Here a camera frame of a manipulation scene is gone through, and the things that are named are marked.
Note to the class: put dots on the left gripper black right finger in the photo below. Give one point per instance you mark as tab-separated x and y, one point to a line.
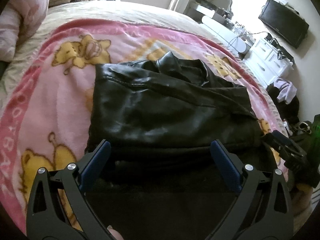
262	209

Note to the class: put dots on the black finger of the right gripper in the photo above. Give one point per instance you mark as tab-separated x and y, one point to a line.
293	155

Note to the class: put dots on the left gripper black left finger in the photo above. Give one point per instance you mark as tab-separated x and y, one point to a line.
46	217

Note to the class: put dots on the black leather jacket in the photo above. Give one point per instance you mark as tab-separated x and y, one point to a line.
160	118

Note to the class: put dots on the person's left hand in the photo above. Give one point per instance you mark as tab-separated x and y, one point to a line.
115	233

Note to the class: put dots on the black bag on floor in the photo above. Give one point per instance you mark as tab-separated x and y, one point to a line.
306	135

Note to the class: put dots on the lilac garment on chair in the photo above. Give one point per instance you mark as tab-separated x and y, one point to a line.
287	91

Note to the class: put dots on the white drawer dresser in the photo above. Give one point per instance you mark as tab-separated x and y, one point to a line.
262	60

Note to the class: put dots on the pink cartoon bear blanket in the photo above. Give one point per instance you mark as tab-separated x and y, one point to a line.
46	95

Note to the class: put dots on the white long desk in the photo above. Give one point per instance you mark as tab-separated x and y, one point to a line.
231	40

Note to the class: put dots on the black printer on desk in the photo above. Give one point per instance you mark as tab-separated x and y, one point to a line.
220	7

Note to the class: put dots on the pink quilted comforter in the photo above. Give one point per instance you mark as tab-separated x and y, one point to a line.
20	20

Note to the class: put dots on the beige bed cover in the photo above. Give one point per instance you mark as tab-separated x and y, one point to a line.
126	12

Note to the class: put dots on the black wall television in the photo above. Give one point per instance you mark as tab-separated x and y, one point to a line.
285	22

